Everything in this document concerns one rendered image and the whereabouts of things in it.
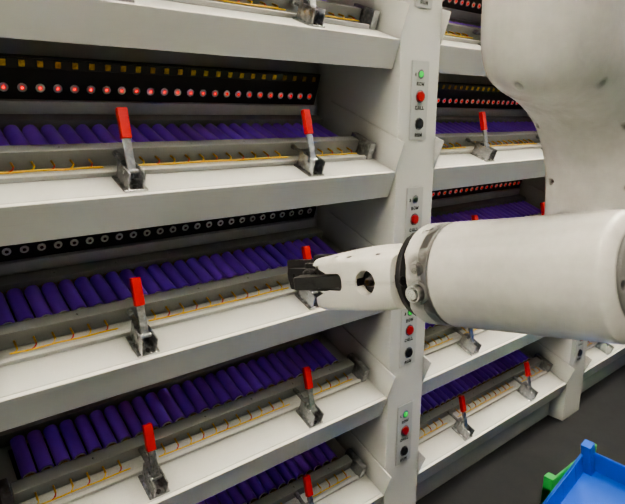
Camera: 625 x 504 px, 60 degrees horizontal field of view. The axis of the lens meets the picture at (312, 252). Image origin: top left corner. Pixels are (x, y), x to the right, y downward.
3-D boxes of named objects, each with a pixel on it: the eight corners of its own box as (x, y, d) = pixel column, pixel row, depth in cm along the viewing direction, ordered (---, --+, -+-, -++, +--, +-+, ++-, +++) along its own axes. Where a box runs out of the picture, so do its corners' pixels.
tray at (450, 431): (559, 395, 147) (583, 357, 140) (410, 489, 110) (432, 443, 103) (498, 348, 159) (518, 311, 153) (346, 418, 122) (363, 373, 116)
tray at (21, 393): (384, 311, 94) (400, 266, 90) (-15, 437, 57) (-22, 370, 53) (315, 252, 107) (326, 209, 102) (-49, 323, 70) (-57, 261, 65)
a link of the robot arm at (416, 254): (428, 339, 41) (398, 335, 43) (494, 313, 46) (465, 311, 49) (415, 229, 40) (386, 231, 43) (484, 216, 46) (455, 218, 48)
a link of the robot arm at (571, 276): (490, 214, 46) (419, 229, 40) (666, 199, 36) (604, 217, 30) (501, 310, 47) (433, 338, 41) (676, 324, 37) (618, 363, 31)
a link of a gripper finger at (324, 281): (296, 295, 47) (294, 286, 53) (383, 283, 48) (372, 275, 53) (294, 282, 47) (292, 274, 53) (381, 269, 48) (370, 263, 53)
